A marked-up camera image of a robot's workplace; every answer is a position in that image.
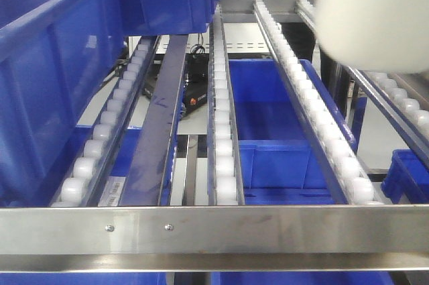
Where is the middle white roller track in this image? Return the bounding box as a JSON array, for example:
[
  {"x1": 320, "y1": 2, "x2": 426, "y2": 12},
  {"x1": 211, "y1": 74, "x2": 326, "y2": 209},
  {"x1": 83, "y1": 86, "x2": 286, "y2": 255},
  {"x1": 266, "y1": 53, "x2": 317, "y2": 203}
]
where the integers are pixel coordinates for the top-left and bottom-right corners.
[{"x1": 206, "y1": 5, "x2": 245, "y2": 206}]

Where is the large blue crate left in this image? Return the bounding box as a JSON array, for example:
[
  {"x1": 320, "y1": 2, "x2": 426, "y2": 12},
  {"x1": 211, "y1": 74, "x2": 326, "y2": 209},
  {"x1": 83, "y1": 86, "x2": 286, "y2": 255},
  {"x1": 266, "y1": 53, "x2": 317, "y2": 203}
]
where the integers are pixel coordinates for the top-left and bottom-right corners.
[{"x1": 1, "y1": 0, "x2": 123, "y2": 207}]

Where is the far right roller track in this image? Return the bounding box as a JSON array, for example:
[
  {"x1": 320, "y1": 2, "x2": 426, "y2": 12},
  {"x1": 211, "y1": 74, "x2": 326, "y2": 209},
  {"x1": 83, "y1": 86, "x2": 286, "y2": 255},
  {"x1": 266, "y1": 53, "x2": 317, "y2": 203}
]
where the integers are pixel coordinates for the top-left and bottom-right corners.
[{"x1": 296, "y1": 0, "x2": 429, "y2": 165}]

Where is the steel divider strip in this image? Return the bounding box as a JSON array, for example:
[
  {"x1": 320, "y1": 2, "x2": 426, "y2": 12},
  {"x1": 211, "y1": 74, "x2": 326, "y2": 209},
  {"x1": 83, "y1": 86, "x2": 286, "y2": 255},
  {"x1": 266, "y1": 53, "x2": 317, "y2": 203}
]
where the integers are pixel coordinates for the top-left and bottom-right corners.
[{"x1": 119, "y1": 35, "x2": 188, "y2": 207}]

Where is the right-middle white roller track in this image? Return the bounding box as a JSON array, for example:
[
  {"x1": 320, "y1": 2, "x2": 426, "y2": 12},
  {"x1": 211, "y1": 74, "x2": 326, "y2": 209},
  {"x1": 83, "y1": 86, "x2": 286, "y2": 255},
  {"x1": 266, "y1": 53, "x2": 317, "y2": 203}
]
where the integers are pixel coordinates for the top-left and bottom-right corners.
[{"x1": 253, "y1": 0, "x2": 383, "y2": 205}]

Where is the left white roller track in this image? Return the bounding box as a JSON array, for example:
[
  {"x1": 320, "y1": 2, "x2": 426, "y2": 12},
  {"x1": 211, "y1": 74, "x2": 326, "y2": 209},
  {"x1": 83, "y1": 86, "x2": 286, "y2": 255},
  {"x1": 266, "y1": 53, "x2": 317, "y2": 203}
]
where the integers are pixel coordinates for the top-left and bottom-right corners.
[{"x1": 50, "y1": 36, "x2": 161, "y2": 207}]

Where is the steel front shelf rail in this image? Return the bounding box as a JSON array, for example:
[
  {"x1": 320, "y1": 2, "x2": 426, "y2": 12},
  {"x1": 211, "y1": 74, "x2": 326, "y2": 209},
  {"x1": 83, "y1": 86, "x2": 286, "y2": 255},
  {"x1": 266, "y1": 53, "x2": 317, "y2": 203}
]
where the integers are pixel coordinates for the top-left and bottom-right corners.
[{"x1": 1, "y1": 205, "x2": 428, "y2": 272}]

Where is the blue crate below shelf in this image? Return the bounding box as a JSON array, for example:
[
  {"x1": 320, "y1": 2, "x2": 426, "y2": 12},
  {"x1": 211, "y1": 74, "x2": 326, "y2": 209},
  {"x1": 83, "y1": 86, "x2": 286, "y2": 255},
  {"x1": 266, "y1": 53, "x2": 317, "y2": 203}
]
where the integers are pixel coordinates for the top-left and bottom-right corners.
[{"x1": 229, "y1": 59, "x2": 347, "y2": 205}]

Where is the white plastic bin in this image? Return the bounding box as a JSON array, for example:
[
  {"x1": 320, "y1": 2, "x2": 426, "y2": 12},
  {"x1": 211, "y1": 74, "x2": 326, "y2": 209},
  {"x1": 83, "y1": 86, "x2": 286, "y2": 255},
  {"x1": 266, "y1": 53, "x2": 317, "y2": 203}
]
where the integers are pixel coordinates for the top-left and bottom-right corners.
[{"x1": 315, "y1": 0, "x2": 428, "y2": 74}]

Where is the blue crate lower right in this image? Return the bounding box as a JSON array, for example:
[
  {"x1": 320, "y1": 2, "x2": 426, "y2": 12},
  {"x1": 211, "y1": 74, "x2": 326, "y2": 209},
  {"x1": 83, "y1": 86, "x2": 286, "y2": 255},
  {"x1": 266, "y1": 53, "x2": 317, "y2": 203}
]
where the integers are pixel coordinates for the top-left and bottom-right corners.
[{"x1": 381, "y1": 150, "x2": 428, "y2": 204}]

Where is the black device on floor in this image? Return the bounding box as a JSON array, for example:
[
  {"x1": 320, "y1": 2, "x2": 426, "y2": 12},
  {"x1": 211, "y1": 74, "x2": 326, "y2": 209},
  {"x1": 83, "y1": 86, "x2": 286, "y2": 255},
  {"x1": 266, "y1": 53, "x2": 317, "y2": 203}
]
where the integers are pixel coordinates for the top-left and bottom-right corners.
[{"x1": 142, "y1": 54, "x2": 208, "y2": 117}]

